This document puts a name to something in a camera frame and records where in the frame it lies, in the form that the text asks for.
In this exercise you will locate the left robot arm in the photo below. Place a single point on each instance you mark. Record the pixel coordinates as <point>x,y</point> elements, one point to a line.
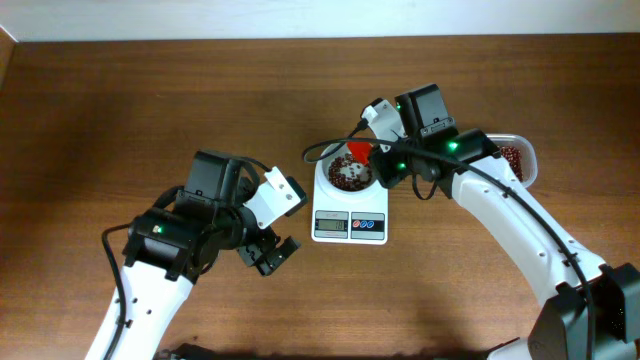
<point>154,280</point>

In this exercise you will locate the red beans in bowl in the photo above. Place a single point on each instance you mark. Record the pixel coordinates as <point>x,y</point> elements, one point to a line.
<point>346,173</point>

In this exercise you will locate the white round bowl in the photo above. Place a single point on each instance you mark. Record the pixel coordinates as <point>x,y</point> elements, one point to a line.
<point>324,164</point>

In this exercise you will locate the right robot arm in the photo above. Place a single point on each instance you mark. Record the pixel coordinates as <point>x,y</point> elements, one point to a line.
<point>589,309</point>

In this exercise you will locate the clear plastic container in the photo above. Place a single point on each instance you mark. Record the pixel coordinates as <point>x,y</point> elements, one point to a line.
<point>529,160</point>

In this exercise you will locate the orange measuring scoop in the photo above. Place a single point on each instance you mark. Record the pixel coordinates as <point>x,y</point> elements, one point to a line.
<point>360,151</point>

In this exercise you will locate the white digital kitchen scale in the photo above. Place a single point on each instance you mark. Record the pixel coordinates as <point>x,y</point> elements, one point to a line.
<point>349,217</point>

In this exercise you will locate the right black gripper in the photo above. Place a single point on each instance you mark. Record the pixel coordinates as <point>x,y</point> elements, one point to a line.
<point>386,177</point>

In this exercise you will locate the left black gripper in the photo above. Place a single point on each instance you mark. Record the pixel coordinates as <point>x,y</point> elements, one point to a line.
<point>254,254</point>

